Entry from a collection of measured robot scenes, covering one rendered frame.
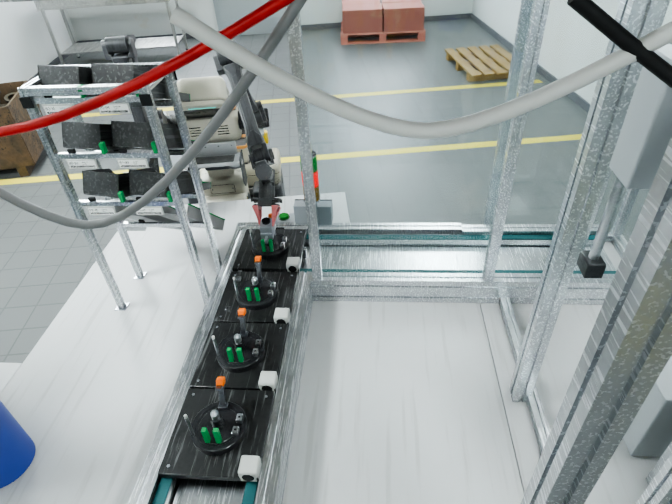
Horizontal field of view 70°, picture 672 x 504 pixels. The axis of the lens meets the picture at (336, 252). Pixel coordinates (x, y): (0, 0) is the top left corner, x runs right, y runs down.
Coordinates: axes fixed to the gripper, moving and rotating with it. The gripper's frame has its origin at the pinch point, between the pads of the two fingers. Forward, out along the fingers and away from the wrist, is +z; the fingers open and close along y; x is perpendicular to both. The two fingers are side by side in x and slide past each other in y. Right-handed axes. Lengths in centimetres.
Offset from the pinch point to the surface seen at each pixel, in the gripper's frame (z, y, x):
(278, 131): -112, -64, 317
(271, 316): 30.2, 6.4, -19.6
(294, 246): 7.8, 8.6, 8.7
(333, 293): 24.3, 24.2, -0.5
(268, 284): 20.7, 3.4, -10.9
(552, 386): 48, 90, -24
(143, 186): -10.0, -32.1, -27.0
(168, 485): 65, -9, -60
